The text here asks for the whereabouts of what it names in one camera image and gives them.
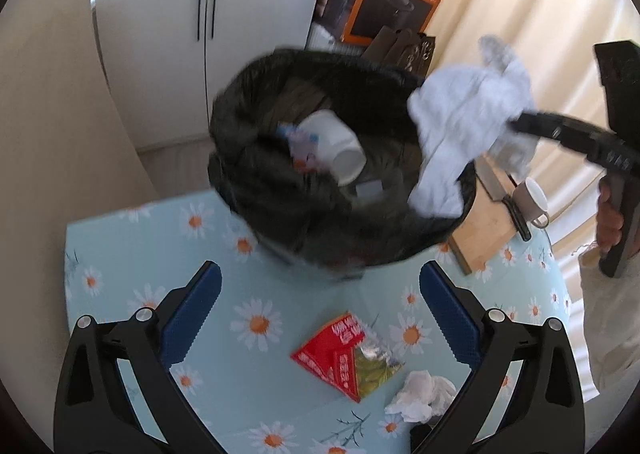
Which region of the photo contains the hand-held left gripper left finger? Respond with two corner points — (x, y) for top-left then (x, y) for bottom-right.
(54, 260), (223, 454)

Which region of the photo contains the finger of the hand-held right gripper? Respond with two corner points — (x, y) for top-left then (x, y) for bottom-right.
(510, 108), (615, 161)

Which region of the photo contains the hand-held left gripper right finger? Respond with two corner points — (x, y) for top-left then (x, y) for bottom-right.
(410, 260), (586, 454)

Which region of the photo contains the white cartoon print mug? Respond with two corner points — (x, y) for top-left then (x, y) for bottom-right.
(511, 177), (551, 229)

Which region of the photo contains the white paper towel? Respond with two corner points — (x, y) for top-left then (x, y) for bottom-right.
(407, 35), (538, 219)

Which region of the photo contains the black bag lined bin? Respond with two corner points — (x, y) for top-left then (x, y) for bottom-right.
(207, 48), (478, 280)

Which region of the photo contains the white paper cup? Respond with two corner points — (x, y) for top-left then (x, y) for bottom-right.
(295, 110), (367, 187)

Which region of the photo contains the person's right hand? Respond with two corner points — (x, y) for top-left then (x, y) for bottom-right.
(596, 180), (625, 256)

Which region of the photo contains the kitchen knife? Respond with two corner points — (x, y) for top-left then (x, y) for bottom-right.
(475, 158), (532, 242)

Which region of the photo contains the blue daisy print tablecloth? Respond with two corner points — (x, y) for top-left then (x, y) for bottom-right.
(64, 189), (573, 454)

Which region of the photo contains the crumpled white tissue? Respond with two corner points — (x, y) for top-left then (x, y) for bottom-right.
(385, 370), (458, 425)

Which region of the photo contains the wooden cutting board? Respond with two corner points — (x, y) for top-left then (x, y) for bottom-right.
(447, 154), (531, 276)

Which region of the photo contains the red snack packet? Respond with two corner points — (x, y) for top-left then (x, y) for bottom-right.
(290, 311), (405, 403)

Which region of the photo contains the person's light clothing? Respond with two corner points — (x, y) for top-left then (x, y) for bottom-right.
(580, 244), (636, 400)

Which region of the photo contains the brown paper bag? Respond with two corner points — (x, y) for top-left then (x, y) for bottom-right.
(362, 25), (437, 77)

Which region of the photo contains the white refrigerator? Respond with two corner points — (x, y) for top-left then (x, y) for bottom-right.
(90, 0), (336, 150)

